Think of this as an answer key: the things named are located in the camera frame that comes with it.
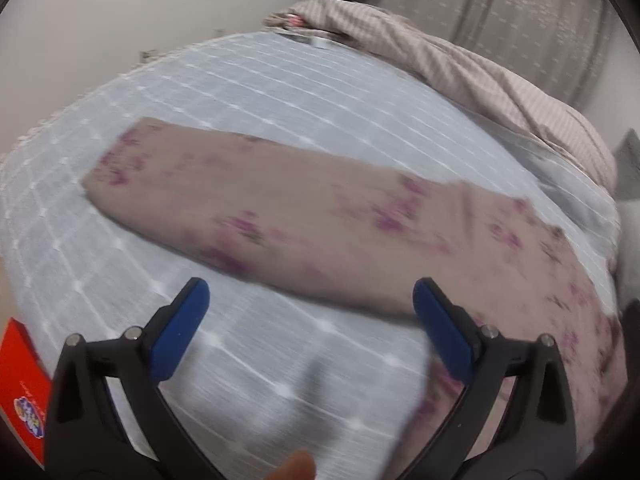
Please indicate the small pink object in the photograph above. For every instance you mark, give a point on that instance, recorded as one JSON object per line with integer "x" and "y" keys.
{"x": 296, "y": 21}

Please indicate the person's left hand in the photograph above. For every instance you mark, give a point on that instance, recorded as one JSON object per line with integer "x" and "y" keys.
{"x": 292, "y": 467}

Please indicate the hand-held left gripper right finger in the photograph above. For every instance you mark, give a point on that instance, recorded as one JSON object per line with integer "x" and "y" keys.
{"x": 445, "y": 327}

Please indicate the light grey pillow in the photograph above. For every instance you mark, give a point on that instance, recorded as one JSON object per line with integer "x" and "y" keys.
{"x": 629, "y": 165}

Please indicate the striped duvet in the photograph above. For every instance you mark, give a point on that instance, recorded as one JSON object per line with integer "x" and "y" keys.
{"x": 450, "y": 50}

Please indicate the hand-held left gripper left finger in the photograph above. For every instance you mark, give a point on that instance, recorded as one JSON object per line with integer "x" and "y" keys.
{"x": 181, "y": 324}

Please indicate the pink floral cloth garment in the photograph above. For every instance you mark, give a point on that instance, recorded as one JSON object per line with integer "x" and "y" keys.
{"x": 300, "y": 200}

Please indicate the red cardboard box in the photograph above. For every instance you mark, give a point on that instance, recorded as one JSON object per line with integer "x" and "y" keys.
{"x": 22, "y": 385}

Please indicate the grey star-print curtain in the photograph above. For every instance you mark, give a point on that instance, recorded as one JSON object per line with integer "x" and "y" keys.
{"x": 525, "y": 5}

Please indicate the blue grid bed sheet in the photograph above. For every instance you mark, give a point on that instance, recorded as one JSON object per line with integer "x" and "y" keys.
{"x": 250, "y": 90}

